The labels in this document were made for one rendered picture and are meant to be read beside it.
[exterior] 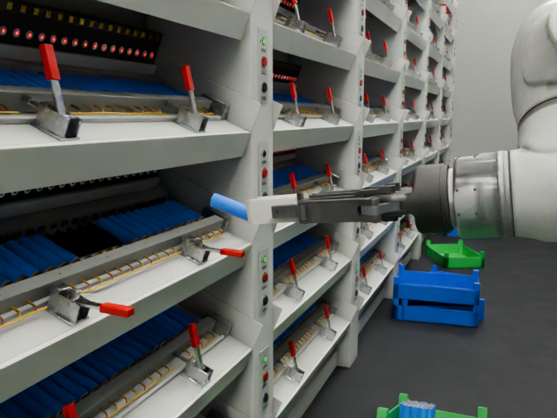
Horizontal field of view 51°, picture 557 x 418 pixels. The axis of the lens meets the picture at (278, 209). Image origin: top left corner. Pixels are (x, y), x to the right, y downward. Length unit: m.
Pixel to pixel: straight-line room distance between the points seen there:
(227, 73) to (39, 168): 0.48
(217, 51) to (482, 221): 0.57
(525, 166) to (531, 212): 0.04
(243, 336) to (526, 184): 0.62
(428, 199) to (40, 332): 0.41
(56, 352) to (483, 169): 0.46
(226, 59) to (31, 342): 0.58
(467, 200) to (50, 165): 0.41
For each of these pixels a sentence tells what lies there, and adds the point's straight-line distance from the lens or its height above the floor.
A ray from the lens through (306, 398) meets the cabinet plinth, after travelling 1.55.
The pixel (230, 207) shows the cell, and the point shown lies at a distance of 0.71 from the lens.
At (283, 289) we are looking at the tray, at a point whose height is 0.36.
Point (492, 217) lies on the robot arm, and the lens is 0.61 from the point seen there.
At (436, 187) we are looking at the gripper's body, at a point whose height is 0.67.
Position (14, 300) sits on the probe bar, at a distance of 0.64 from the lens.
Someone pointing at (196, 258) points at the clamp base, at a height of 0.54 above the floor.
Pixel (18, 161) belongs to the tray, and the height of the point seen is 0.70.
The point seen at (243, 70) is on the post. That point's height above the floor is 0.82.
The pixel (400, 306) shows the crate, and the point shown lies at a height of 0.05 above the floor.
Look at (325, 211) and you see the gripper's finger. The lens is 0.63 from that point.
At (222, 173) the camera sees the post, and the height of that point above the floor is 0.64.
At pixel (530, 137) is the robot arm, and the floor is 0.72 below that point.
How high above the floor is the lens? 0.74
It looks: 9 degrees down
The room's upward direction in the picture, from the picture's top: straight up
